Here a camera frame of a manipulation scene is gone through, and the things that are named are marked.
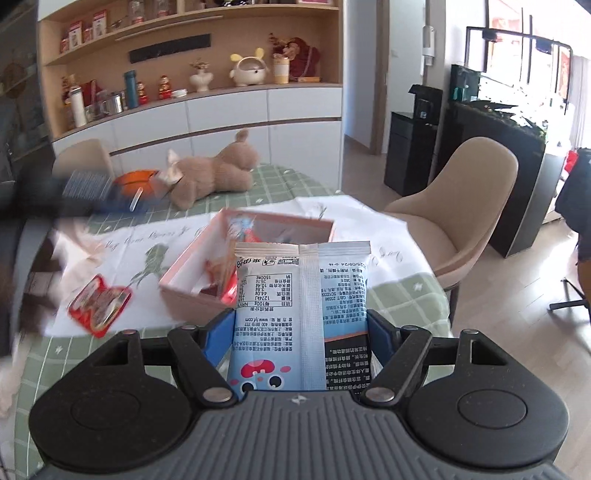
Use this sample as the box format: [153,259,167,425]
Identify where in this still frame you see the brown plush toy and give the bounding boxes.
[166,129,259,209]

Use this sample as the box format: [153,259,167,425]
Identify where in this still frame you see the glass door cabinet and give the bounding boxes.
[0,0,54,162]

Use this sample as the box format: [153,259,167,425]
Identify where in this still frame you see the pink cardboard box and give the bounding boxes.
[158,208,335,320]

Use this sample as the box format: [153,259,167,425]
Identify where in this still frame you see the red decorative ornament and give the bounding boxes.
[286,37,321,80]

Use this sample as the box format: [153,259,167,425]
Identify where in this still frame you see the black floor stand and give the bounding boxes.
[547,274,591,324]

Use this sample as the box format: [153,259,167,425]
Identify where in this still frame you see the teal bottle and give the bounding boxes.
[124,70,139,110]

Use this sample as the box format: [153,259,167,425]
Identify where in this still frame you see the black soundbar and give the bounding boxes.
[129,33,212,64]

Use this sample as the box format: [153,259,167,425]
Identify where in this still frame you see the black aquarium cabinet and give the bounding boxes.
[436,25,573,259]

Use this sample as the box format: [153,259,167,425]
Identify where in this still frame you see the blue and red snack packet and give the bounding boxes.
[226,213,259,245]

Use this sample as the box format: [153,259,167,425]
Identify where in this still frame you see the black water dispenser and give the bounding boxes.
[384,84,444,197]

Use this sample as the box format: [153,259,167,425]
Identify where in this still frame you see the white rabbit figurine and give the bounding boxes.
[229,47,269,88]

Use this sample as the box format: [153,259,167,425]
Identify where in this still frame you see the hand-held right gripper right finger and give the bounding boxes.
[360,308,490,407]

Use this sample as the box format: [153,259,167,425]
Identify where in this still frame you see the white bottle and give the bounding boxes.
[69,85,88,128]

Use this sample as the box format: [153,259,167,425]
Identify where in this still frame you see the white vase with dried flowers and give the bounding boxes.
[189,58,214,92]

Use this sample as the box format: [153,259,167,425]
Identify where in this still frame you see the white and wood wall cabinet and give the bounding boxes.
[37,0,345,195]

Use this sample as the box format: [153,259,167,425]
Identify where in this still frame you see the white printed cloth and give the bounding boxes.
[39,196,435,340]

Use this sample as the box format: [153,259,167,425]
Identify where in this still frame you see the green checked tablecloth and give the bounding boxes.
[0,164,455,480]

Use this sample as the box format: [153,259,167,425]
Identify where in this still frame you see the light blue snack packet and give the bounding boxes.
[228,241,371,401]

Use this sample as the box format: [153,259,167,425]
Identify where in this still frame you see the striped blue packet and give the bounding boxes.
[62,170,116,200]

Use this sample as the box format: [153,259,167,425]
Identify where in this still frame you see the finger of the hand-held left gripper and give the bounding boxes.
[55,182,151,219]

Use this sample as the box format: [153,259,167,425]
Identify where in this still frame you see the white cup with flowers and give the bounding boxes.
[270,33,291,85]

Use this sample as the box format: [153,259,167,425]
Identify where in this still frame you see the beige chair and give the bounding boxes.
[382,137,520,324]
[52,138,116,185]

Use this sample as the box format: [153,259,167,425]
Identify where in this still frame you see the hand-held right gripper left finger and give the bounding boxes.
[99,308,237,407]

